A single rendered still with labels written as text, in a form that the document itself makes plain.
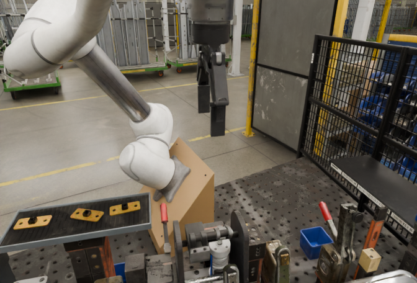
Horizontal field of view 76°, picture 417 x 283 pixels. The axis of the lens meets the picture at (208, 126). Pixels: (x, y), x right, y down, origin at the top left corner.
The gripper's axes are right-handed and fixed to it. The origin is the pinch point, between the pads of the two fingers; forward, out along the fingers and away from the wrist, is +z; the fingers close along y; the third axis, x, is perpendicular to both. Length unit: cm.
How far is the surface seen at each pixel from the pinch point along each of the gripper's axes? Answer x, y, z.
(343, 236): 34.1, 11.0, 32.6
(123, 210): -23.2, -8.9, 29.7
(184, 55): 97, -755, 104
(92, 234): -30.4, -1.5, 30.0
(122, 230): -23.0, -1.5, 30.2
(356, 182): 68, -21, 43
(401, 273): 52, 16, 46
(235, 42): 221, -652, 58
